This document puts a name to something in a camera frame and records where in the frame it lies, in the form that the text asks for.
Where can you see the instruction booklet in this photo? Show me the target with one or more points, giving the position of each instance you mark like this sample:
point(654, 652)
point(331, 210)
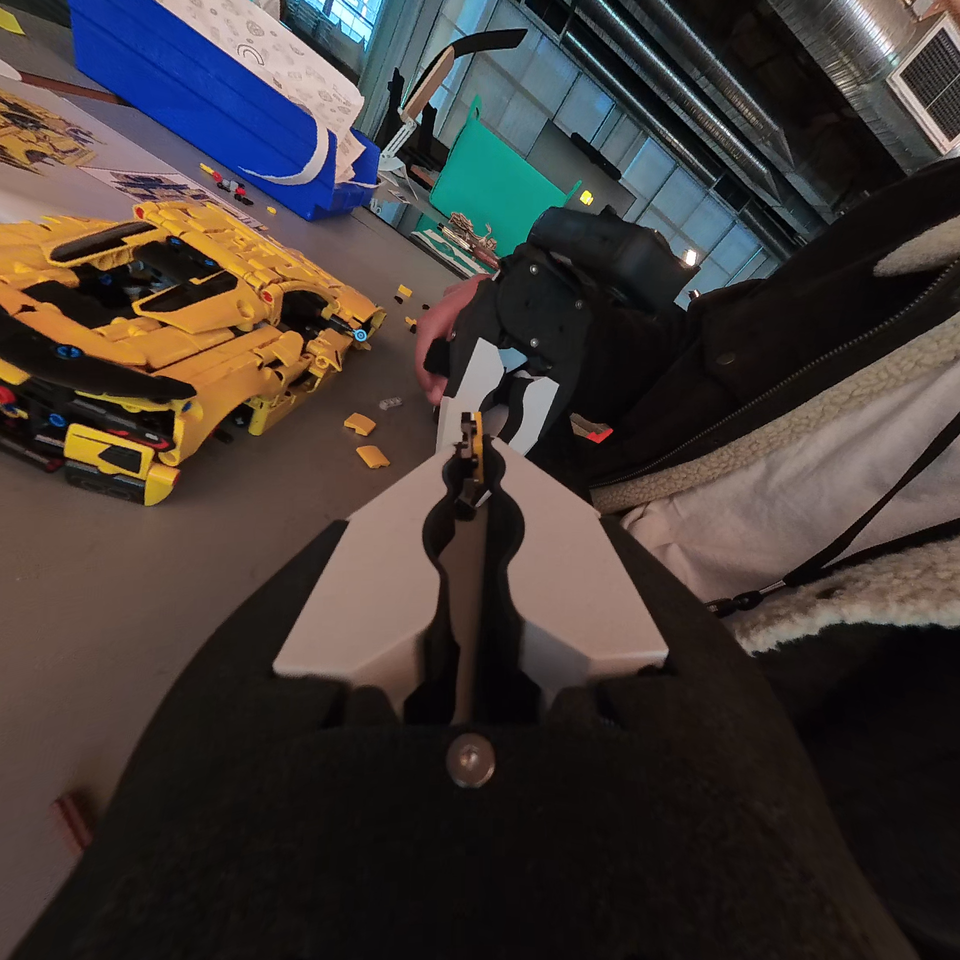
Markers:
point(45, 135)

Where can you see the yellow toy brick car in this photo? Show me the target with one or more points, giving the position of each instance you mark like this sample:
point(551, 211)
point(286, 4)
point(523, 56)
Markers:
point(187, 337)

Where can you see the window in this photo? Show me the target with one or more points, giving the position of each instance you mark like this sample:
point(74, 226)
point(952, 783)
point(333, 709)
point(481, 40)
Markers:
point(330, 11)

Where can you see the yellow paper strip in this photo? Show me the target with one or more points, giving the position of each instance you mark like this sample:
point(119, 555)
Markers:
point(7, 19)

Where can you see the white vent grille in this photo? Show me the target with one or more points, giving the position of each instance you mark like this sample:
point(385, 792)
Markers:
point(934, 82)

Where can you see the person's right hand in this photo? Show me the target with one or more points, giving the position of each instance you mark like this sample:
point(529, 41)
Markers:
point(442, 322)

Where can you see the yellow curved slope piece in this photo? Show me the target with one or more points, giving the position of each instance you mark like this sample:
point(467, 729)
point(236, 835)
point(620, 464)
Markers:
point(373, 456)
point(360, 424)

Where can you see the grey desk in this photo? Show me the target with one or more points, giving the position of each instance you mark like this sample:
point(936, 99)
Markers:
point(150, 600)

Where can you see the brown wooden model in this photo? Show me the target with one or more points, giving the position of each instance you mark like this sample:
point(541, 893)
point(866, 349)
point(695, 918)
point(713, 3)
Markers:
point(472, 229)

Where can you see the small loose red black pieces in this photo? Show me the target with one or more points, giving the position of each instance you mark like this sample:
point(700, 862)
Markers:
point(229, 184)

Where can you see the yellow printed tile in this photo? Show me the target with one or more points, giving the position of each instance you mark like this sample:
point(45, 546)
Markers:
point(477, 442)

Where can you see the black panel desk lamp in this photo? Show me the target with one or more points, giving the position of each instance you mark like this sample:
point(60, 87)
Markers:
point(450, 67)

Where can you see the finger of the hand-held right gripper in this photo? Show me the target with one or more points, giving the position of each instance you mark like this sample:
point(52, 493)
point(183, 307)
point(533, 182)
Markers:
point(469, 375)
point(538, 409)

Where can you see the teal board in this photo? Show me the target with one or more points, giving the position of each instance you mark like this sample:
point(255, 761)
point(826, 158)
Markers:
point(495, 172)

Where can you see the white patterned paper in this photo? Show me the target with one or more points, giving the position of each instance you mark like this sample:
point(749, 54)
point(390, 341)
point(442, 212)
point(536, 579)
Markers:
point(300, 75)

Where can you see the silver ventilation duct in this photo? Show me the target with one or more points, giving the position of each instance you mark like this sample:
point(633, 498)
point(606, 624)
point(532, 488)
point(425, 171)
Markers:
point(825, 75)

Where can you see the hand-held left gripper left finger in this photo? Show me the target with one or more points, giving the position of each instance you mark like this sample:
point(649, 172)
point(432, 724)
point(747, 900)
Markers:
point(360, 600)

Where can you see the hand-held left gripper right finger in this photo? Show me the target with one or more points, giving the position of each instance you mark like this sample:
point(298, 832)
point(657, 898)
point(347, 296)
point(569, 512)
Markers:
point(585, 600)

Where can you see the blue plastic bin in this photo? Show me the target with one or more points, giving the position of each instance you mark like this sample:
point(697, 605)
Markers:
point(187, 82)

